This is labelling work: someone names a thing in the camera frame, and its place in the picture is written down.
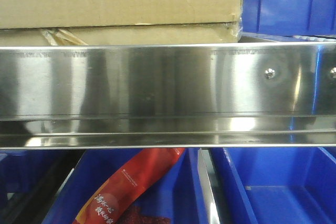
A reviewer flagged rail screw right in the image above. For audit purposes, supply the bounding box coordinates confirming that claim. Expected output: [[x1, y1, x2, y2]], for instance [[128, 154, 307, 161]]
[[329, 67, 336, 79]]

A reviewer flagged blue bin lower left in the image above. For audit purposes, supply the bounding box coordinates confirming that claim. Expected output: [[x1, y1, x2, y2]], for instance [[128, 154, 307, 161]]
[[1, 150, 65, 209]]

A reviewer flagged stainless steel shelf rail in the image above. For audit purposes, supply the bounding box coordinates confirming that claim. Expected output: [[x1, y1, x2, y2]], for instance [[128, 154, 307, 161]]
[[1, 41, 335, 149]]

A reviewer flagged rail screw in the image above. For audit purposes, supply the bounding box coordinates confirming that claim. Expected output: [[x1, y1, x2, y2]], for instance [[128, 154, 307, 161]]
[[265, 68, 276, 79], [329, 67, 336, 79]]

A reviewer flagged blue bin lower middle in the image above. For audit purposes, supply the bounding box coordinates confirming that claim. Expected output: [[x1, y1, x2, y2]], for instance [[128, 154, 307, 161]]
[[43, 148, 208, 223]]

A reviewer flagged blue bin upper right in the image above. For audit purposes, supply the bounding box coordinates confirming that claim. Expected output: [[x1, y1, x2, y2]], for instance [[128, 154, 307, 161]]
[[242, 0, 335, 36]]

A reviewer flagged red snack package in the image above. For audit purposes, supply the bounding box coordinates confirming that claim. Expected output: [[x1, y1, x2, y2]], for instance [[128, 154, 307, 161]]
[[73, 147, 185, 223]]

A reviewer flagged brown cardboard carton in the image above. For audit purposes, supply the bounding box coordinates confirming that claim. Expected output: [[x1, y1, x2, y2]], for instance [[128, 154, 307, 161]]
[[1, 0, 242, 46]]

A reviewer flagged blue bin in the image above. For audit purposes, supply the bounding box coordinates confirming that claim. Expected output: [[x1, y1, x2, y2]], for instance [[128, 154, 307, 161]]
[[43, 148, 208, 223], [1, 150, 65, 209], [210, 147, 335, 223], [242, 0, 335, 36]]

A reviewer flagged rail screw left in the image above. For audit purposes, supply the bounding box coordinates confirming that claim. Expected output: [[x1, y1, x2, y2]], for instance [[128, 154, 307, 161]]
[[265, 68, 276, 79]]

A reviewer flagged blue bin lower right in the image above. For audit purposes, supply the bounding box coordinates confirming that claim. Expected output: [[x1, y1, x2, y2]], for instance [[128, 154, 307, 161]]
[[210, 147, 335, 223]]

